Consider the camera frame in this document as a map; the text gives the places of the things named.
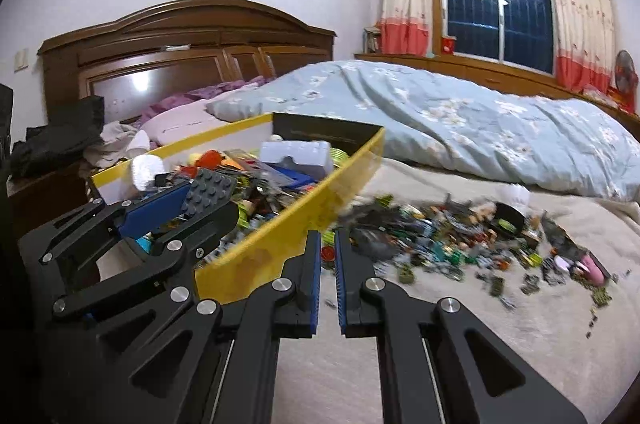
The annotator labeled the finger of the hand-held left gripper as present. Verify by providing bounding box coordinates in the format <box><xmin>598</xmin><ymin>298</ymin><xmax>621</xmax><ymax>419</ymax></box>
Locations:
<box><xmin>50</xmin><ymin>201</ymin><xmax>241</xmax><ymax>336</ymax></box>
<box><xmin>17</xmin><ymin>181</ymin><xmax>193</xmax><ymax>286</ymax></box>

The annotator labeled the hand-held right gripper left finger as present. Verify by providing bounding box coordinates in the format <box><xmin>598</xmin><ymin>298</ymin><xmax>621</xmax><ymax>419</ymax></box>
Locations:
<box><xmin>65</xmin><ymin>230</ymin><xmax>322</xmax><ymax>424</ymax></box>

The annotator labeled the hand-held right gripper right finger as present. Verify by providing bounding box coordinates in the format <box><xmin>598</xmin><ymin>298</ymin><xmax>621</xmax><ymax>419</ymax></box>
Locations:
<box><xmin>334</xmin><ymin>229</ymin><xmax>588</xmax><ymax>424</ymax></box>

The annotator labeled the dark grey studded plate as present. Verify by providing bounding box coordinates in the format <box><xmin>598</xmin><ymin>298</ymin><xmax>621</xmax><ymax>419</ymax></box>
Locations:
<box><xmin>182</xmin><ymin>167</ymin><xmax>238</xmax><ymax>217</ymax></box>

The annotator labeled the yellow cardboard box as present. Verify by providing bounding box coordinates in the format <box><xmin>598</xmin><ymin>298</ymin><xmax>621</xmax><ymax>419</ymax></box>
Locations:
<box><xmin>90</xmin><ymin>111</ymin><xmax>387</xmax><ymax>305</ymax></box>

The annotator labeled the heap of mixed toys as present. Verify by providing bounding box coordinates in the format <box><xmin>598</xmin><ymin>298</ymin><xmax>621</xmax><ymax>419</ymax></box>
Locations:
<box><xmin>130</xmin><ymin>139</ymin><xmax>351</xmax><ymax>265</ymax></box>

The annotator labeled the pile of toy bricks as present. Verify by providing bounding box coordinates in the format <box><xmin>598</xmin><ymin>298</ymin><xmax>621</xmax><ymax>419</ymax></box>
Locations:
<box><xmin>320</xmin><ymin>193</ymin><xmax>621</xmax><ymax>335</ymax></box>

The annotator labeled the white shuttlecock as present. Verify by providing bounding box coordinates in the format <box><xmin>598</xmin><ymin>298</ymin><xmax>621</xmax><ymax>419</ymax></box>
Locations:
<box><xmin>131</xmin><ymin>154</ymin><xmax>166</xmax><ymax>191</ymax></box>
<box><xmin>500</xmin><ymin>185</ymin><xmax>532</xmax><ymax>210</ymax></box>

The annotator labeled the beige cloth heap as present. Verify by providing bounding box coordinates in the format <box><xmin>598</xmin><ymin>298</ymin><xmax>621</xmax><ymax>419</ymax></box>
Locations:
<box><xmin>85</xmin><ymin>121</ymin><xmax>151</xmax><ymax>170</ymax></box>

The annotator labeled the pink pillow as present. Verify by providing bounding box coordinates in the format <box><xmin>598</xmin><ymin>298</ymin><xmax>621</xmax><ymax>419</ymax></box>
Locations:
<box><xmin>140</xmin><ymin>76</ymin><xmax>273</xmax><ymax>125</ymax></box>
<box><xmin>140</xmin><ymin>101</ymin><xmax>236</xmax><ymax>150</ymax></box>

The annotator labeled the light blue box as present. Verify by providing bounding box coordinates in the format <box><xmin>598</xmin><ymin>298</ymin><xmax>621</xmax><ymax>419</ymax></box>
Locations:
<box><xmin>259</xmin><ymin>140</ymin><xmax>335</xmax><ymax>180</ymax></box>

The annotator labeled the wooden nightstand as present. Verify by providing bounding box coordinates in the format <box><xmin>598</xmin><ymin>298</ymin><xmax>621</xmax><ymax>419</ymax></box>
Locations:
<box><xmin>7</xmin><ymin>164</ymin><xmax>101</xmax><ymax>245</ymax></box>

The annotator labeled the black clothing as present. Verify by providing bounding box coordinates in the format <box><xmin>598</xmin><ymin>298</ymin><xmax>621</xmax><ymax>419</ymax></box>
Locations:
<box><xmin>10</xmin><ymin>95</ymin><xmax>106</xmax><ymax>179</ymax></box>

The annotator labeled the black dome piece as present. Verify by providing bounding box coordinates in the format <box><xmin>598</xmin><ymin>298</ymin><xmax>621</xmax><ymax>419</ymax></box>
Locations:
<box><xmin>492</xmin><ymin>203</ymin><xmax>527</xmax><ymax>239</ymax></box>

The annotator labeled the brown wooden headboard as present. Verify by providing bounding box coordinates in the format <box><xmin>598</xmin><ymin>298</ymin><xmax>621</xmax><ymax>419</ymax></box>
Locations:
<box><xmin>37</xmin><ymin>0</ymin><xmax>337</xmax><ymax>130</ymax></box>

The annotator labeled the blue floral duvet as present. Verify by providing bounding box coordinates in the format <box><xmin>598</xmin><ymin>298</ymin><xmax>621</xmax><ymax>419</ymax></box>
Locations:
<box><xmin>206</xmin><ymin>60</ymin><xmax>640</xmax><ymax>202</ymax></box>

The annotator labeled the beige fleece blanket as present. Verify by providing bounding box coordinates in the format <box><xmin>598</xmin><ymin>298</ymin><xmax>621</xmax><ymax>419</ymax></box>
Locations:
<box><xmin>95</xmin><ymin>156</ymin><xmax>640</xmax><ymax>424</ymax></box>

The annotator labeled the pink toy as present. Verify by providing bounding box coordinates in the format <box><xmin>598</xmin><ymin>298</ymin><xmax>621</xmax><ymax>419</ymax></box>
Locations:
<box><xmin>555</xmin><ymin>254</ymin><xmax>608</xmax><ymax>287</ymax></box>

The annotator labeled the wood-framed window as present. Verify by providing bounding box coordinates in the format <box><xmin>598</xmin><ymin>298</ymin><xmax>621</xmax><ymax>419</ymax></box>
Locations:
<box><xmin>427</xmin><ymin>0</ymin><xmax>561</xmax><ymax>77</ymax></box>

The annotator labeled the red electric fan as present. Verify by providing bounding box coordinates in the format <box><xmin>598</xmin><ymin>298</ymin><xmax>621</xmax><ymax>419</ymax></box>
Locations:
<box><xmin>612</xmin><ymin>49</ymin><xmax>640</xmax><ymax>115</ymax></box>

